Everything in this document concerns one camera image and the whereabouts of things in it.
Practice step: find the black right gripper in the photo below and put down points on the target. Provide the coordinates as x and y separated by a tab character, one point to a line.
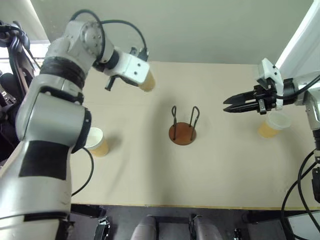
266	98

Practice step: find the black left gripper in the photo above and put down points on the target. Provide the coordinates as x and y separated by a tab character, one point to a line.
110	84

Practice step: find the tan paper cup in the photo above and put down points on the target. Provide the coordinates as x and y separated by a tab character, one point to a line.
149	81
272	126
98	143

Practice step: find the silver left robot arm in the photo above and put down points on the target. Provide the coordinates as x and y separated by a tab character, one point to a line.
50	125

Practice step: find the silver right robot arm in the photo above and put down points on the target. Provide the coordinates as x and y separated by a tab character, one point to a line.
312	117

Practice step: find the dark equipment stand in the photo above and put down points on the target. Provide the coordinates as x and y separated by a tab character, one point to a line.
15	75

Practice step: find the grey rounded shape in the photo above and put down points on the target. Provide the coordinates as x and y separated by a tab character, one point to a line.
145	228
207	229

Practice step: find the white box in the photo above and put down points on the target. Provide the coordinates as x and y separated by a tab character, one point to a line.
302	225

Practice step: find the black metal clamp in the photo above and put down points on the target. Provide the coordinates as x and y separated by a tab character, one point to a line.
103	226

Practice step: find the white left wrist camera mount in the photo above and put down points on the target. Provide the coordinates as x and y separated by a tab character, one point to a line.
135	68

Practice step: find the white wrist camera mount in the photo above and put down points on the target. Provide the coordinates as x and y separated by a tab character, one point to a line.
268	70
135	68

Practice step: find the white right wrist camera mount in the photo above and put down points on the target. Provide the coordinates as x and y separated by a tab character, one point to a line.
268	70

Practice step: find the white frame post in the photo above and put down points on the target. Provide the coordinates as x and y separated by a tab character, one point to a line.
300	37

